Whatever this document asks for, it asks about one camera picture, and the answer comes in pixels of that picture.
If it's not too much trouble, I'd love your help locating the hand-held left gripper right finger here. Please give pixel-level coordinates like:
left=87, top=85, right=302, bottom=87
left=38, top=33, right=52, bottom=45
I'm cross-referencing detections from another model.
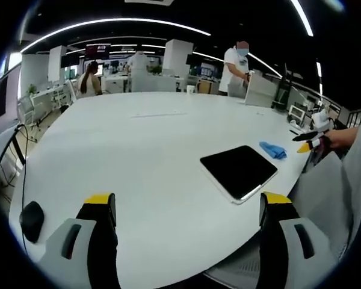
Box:
left=258, top=191, right=340, bottom=289

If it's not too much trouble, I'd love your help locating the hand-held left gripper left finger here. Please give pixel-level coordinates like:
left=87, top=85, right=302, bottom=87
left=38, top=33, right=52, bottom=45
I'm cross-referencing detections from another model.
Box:
left=37, top=192, right=121, bottom=289

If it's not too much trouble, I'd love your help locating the blue cleaning cloth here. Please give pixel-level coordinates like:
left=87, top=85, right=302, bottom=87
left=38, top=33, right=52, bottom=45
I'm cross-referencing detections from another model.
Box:
left=259, top=141, right=288, bottom=160

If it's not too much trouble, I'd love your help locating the black tablet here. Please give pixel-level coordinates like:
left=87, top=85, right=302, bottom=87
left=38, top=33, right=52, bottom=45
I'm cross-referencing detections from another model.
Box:
left=200, top=145, right=279, bottom=205

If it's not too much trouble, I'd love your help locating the person's right hand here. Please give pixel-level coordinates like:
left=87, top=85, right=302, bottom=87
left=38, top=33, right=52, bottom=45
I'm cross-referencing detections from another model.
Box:
left=325, top=127, right=359, bottom=151

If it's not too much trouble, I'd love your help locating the small white monitor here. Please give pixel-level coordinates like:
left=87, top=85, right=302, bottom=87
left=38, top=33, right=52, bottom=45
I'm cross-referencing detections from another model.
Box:
left=288, top=104, right=308, bottom=125

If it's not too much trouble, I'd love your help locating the black tripod stand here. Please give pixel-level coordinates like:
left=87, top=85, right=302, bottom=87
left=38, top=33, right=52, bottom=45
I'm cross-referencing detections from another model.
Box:
left=271, top=62, right=296, bottom=113

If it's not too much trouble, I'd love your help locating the black round device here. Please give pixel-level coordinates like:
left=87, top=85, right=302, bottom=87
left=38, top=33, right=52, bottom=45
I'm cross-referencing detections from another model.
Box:
left=19, top=200, right=45, bottom=244

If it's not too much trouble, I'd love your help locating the white mesh chair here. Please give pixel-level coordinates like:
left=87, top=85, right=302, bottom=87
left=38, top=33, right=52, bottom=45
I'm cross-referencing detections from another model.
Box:
left=203, top=249, right=263, bottom=288

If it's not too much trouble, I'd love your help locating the person's grey clothing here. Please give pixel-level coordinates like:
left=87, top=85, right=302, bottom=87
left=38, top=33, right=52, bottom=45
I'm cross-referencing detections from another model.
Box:
left=288, top=87, right=361, bottom=266

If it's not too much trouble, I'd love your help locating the white upright board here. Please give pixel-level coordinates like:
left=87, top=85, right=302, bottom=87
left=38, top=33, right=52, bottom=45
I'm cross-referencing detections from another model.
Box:
left=244, top=71, right=278, bottom=108

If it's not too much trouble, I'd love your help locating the white office chair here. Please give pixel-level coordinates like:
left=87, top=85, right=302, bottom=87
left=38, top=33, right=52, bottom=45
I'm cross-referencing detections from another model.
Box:
left=17, top=95, right=39, bottom=126

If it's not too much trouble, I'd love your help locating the black cable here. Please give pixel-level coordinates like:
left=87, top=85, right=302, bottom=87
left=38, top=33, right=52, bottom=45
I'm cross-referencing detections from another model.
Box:
left=14, top=124, right=30, bottom=212

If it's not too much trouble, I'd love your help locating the red wall screen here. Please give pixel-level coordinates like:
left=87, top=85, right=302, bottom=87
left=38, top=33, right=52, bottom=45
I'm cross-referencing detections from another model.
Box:
left=85, top=44, right=111, bottom=60

